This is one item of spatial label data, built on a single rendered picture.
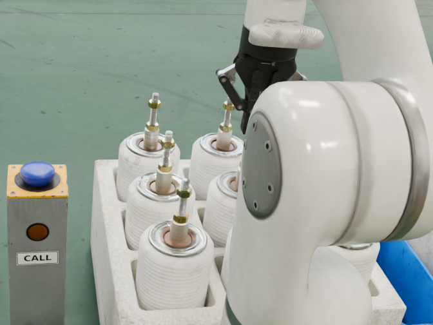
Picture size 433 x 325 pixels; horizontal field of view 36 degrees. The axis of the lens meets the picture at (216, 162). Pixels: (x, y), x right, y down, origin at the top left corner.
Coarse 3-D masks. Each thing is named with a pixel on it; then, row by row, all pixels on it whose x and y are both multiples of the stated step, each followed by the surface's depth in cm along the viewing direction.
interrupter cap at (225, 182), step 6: (222, 174) 98; (228, 174) 99; (234, 174) 99; (222, 180) 97; (228, 180) 98; (234, 180) 98; (222, 186) 96; (228, 186) 96; (234, 186) 97; (222, 192) 95; (228, 192) 94; (234, 192) 95; (234, 198) 94
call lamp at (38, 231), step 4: (32, 228) 79; (36, 228) 79; (40, 228) 79; (44, 228) 79; (28, 232) 79; (32, 232) 79; (36, 232) 79; (40, 232) 79; (44, 232) 80; (32, 236) 79; (36, 236) 79; (40, 236) 80; (44, 236) 80
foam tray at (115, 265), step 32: (96, 192) 108; (96, 224) 109; (96, 256) 109; (128, 256) 91; (96, 288) 109; (128, 288) 85; (384, 288) 93; (128, 320) 80; (160, 320) 81; (192, 320) 82; (384, 320) 90
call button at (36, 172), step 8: (24, 168) 79; (32, 168) 79; (40, 168) 79; (48, 168) 79; (24, 176) 78; (32, 176) 78; (40, 176) 78; (48, 176) 78; (32, 184) 78; (40, 184) 78
